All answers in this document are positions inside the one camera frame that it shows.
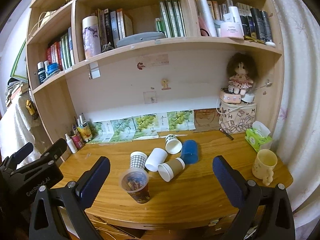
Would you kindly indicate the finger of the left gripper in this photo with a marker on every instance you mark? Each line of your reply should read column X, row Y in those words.
column 16, row 158

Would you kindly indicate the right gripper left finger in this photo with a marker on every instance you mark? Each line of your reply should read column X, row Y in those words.
column 46, row 219

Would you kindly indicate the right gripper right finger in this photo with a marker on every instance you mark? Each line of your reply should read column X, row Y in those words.
column 277, row 220

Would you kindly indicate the brown printed plastic cup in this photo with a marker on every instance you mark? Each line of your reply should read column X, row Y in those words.
column 134, row 181

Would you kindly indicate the blue plastic cup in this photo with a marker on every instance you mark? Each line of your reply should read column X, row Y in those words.
column 189, row 152

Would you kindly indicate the brown sleeved paper cup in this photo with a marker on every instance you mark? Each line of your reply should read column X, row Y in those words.
column 171, row 168

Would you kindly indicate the grey checkered paper cup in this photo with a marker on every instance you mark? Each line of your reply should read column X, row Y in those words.
column 138, row 159

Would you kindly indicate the white paper cup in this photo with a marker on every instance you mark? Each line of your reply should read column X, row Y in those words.
column 172, row 144

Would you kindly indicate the white frosted plastic cup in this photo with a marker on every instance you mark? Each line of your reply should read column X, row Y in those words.
column 156, row 157

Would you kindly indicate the white cloth on left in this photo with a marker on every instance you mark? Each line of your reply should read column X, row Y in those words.
column 18, row 128

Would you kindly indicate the cream ceramic mug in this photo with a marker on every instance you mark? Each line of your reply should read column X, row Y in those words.
column 264, row 165

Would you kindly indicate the white spray bottle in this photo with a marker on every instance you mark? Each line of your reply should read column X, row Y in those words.
column 71, row 144

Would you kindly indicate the red can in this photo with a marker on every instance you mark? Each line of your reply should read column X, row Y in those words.
column 77, row 140

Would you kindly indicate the green tissue pack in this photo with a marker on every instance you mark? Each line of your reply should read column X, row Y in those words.
column 258, row 136

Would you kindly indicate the dark pen on table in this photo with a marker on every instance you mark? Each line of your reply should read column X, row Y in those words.
column 226, row 134

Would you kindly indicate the brown cardboard sheet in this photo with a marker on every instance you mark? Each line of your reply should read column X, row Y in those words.
column 206, row 120

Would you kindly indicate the green grape paper sheet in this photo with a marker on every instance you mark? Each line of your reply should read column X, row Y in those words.
column 141, row 127

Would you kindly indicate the pink round box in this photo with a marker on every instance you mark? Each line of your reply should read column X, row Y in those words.
column 228, row 97

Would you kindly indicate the wooden bookshelf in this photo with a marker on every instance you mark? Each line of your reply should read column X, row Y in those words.
column 157, row 76

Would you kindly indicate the floral white thermos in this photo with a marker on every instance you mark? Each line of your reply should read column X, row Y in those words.
column 91, row 36

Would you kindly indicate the brown haired rag doll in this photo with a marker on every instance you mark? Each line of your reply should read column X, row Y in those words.
column 242, row 72

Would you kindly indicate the grey flat pouch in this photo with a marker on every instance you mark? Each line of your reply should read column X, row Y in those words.
column 140, row 37

